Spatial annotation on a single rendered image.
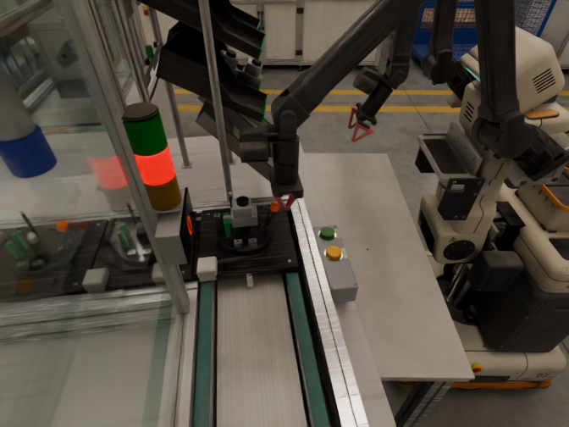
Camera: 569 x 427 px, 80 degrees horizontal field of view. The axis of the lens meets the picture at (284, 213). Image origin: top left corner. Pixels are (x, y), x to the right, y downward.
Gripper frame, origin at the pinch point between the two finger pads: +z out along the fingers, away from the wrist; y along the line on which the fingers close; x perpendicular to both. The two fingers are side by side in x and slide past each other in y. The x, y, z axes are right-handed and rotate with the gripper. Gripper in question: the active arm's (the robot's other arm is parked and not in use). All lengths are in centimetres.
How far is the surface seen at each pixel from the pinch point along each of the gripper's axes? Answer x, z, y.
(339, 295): 9.9, 12.1, 19.0
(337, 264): 11.1, 9.6, 12.0
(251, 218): -8.8, 0.4, 2.1
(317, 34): 101, 60, -388
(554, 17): 404, 45, -368
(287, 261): -1.0, 8.6, 9.9
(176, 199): -20.6, -21.5, 20.1
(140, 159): -23.6, -29.7, 21.0
